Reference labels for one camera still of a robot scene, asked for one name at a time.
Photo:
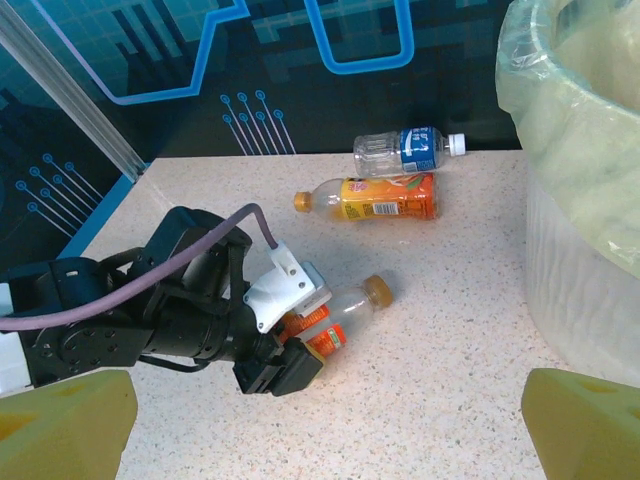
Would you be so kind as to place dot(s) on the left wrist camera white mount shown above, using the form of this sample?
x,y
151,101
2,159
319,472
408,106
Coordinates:
x,y
280,295

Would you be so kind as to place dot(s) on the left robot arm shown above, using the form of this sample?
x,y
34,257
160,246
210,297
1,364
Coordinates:
x,y
7,360

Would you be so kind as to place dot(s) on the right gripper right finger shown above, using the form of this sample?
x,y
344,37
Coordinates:
x,y
585,430

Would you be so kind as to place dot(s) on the orange label bottle yellow cap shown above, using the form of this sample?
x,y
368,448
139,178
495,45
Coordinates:
x,y
350,305

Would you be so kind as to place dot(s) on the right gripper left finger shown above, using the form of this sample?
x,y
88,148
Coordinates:
x,y
60,430

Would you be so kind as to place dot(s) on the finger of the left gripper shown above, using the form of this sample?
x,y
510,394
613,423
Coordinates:
x,y
300,367

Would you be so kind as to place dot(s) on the yellow orange juice bottle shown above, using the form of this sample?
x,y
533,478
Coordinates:
x,y
380,202

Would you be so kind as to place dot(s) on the clear bottle blue label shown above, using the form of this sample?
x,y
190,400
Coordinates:
x,y
415,150

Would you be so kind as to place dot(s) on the white waste bin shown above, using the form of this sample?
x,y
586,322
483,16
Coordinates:
x,y
575,300

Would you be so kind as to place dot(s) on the aluminium frame post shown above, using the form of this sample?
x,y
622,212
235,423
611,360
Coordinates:
x,y
75,95

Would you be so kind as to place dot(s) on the translucent bin liner bag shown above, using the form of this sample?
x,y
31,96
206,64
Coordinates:
x,y
575,175

